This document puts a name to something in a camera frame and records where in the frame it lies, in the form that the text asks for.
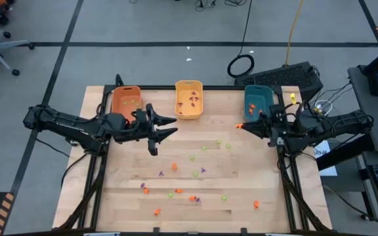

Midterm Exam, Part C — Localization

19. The teal plastic bin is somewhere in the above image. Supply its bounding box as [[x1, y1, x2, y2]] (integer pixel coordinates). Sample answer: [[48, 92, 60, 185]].
[[243, 84, 274, 122]]

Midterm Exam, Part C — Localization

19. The grey desk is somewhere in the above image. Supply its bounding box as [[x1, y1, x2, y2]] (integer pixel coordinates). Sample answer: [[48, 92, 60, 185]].
[[347, 64, 378, 155]]

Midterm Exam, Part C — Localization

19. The white paper sheet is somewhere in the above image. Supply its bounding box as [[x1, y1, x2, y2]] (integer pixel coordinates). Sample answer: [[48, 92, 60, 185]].
[[313, 140, 338, 177]]

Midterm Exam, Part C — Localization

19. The orange plastic bin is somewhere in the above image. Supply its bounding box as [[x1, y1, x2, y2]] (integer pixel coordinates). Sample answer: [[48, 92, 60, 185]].
[[111, 85, 143, 124]]

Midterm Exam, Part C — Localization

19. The black floor power cable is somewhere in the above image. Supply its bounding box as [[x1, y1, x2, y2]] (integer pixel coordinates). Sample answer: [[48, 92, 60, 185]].
[[322, 184, 378, 232]]

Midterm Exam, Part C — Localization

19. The yellow plastic bin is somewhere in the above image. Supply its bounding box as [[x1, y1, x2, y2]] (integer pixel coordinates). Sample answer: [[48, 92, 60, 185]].
[[175, 80, 204, 120]]

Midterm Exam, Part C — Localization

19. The black cable bundle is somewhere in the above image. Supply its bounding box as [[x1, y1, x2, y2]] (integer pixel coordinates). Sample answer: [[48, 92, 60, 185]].
[[194, 0, 248, 12]]

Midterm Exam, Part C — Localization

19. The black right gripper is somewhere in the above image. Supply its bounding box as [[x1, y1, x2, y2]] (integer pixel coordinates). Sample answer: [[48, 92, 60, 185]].
[[242, 104, 297, 148]]

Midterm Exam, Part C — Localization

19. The black arm base cable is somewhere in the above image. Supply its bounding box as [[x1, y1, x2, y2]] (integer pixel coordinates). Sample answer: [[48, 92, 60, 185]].
[[60, 151, 93, 189]]

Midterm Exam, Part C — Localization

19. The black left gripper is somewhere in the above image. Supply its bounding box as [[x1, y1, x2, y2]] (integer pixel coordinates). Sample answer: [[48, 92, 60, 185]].
[[113, 103, 179, 157]]

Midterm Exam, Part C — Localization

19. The black computer case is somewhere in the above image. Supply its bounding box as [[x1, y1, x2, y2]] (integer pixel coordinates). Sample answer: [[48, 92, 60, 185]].
[[234, 61, 324, 106]]

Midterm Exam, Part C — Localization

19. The yellow hanging cable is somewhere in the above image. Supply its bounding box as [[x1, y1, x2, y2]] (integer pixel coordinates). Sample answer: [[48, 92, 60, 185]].
[[285, 0, 305, 66]]

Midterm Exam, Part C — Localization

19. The black desk beam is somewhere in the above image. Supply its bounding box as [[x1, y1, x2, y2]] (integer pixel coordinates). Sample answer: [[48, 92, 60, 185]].
[[316, 133, 375, 172]]

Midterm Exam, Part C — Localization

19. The black coiled floor cable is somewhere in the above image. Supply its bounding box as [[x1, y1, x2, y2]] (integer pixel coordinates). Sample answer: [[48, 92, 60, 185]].
[[226, 0, 255, 79]]

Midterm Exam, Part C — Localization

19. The white coiled cable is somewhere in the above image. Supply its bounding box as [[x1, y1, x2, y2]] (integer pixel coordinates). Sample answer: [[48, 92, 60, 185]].
[[313, 99, 334, 115]]

